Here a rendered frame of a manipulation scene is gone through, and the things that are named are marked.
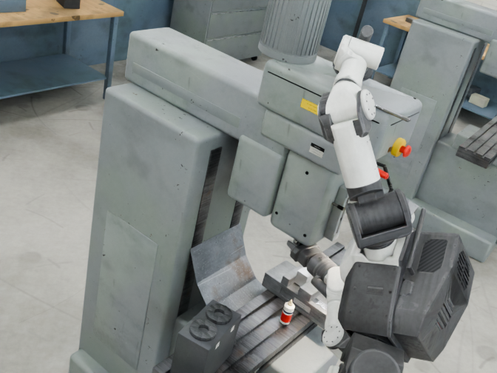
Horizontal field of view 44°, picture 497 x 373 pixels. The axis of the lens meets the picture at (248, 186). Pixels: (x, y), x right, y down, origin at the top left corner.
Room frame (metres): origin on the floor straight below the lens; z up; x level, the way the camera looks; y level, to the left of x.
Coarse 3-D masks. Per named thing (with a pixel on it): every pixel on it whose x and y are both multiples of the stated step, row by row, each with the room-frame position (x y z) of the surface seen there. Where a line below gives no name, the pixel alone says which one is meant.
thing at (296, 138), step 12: (264, 120) 1.94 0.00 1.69; (276, 120) 1.91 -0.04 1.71; (288, 120) 1.89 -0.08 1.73; (264, 132) 1.93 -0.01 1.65; (276, 132) 1.90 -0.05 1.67; (288, 132) 1.88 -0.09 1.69; (300, 132) 1.86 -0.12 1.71; (312, 132) 1.84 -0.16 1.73; (288, 144) 1.87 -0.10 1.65; (300, 144) 1.85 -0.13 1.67; (312, 144) 1.83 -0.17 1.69; (324, 144) 1.81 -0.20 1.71; (312, 156) 1.82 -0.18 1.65; (324, 156) 1.80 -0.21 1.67; (336, 156) 1.78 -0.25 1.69; (336, 168) 1.78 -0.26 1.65
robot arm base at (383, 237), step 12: (396, 192) 1.40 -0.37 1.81; (348, 204) 1.39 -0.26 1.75; (348, 216) 1.36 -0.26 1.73; (408, 216) 1.36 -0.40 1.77; (360, 228) 1.34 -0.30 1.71; (396, 228) 1.35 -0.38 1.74; (408, 228) 1.35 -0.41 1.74; (360, 240) 1.33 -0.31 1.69; (372, 240) 1.33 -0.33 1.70; (384, 240) 1.33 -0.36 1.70
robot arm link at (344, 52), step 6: (348, 36) 1.73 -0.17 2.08; (342, 42) 1.70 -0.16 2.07; (348, 42) 1.70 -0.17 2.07; (342, 48) 1.66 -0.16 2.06; (348, 48) 1.67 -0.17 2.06; (342, 54) 1.65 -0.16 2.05; (348, 54) 1.64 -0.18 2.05; (354, 54) 1.65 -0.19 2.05; (336, 60) 1.67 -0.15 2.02; (342, 60) 1.64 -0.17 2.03; (360, 60) 1.63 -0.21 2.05; (336, 66) 1.67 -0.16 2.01; (366, 66) 1.65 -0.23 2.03
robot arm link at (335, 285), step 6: (330, 270) 1.75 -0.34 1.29; (336, 270) 1.75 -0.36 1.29; (330, 276) 1.73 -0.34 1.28; (336, 276) 1.72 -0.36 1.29; (330, 282) 1.70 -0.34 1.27; (336, 282) 1.70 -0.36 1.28; (342, 282) 1.70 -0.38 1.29; (330, 288) 1.68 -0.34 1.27; (336, 288) 1.68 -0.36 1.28; (342, 288) 1.68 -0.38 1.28; (330, 294) 1.67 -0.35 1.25; (336, 294) 1.66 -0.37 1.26; (330, 300) 1.65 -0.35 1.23; (336, 300) 1.65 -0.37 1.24
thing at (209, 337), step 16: (208, 304) 1.66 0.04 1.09; (192, 320) 1.56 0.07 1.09; (208, 320) 1.57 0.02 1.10; (224, 320) 1.58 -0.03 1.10; (192, 336) 1.49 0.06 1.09; (208, 336) 1.49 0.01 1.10; (224, 336) 1.54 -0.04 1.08; (176, 352) 1.49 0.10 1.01; (192, 352) 1.47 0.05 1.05; (208, 352) 1.45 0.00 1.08; (224, 352) 1.58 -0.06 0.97; (176, 368) 1.48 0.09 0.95; (192, 368) 1.46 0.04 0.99; (208, 368) 1.48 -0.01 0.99
